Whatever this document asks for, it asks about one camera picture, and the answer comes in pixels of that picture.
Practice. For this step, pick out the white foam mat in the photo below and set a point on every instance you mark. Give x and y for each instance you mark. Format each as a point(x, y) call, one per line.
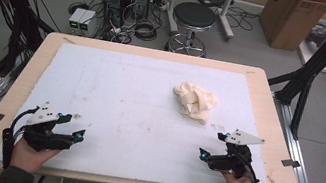
point(134, 107)

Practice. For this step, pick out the brown cardboard box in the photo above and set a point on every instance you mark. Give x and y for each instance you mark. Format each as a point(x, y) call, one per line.
point(290, 21)

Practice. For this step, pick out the black round stool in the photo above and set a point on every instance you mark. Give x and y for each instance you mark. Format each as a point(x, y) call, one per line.
point(194, 16)

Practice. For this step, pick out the cream cloth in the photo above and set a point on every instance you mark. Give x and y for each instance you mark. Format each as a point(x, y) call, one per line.
point(198, 102)

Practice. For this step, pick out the white metal stand leg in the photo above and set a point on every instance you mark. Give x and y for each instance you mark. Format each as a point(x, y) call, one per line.
point(174, 2)
point(227, 11)

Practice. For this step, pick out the grey power supply box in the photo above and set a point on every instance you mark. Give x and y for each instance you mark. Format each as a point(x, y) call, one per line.
point(87, 21)
point(76, 18)

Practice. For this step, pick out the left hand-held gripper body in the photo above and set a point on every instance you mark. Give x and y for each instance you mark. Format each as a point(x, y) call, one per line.
point(41, 139)

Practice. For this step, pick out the person's left hand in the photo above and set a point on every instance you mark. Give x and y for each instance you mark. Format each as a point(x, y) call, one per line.
point(27, 157)

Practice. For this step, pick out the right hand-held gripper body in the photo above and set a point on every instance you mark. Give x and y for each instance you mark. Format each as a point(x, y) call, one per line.
point(235, 160)

